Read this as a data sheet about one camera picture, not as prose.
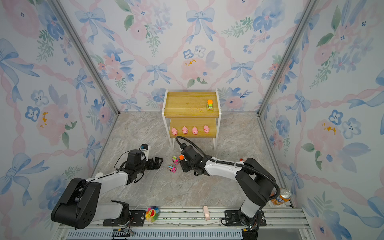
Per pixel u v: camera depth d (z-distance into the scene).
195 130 0.86
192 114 0.75
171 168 0.88
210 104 0.75
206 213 0.73
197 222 0.74
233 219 0.73
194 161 0.68
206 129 0.87
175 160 0.92
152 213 0.75
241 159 0.93
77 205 0.44
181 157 0.92
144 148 0.82
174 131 0.86
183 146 0.78
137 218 0.74
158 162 0.84
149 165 0.82
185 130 0.87
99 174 0.80
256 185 0.45
